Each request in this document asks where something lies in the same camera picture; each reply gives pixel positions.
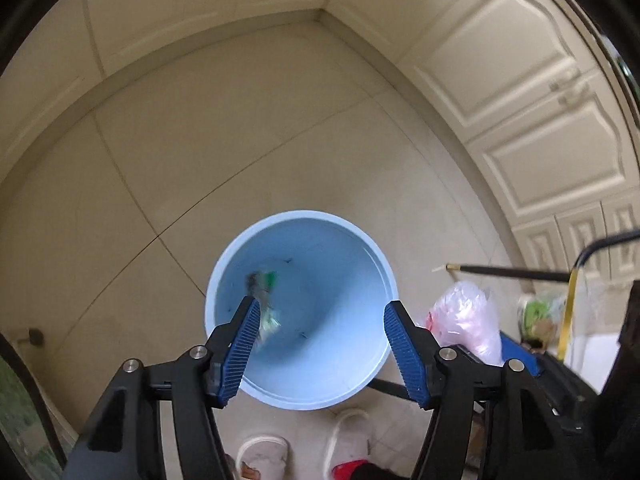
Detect light blue trash bin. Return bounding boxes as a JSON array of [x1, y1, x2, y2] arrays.
[[204, 210, 399, 411]]

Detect white slipper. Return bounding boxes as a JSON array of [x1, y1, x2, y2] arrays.
[[323, 408, 373, 479], [235, 434, 290, 480]]

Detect black chair frame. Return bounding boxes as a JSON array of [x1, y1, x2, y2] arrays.
[[444, 228, 640, 361]]

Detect pink plastic bag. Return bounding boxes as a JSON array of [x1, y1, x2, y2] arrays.
[[425, 281, 503, 366]]

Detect cream lower cabinets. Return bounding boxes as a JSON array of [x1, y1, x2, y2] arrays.
[[1, 0, 639, 267]]

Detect white slipper right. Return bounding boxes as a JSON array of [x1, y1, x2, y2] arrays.
[[323, 408, 373, 479]]

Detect white slipper left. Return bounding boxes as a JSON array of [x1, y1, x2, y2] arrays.
[[235, 434, 290, 480]]

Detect falling green wrapper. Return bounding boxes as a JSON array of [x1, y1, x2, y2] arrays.
[[246, 271, 280, 344]]

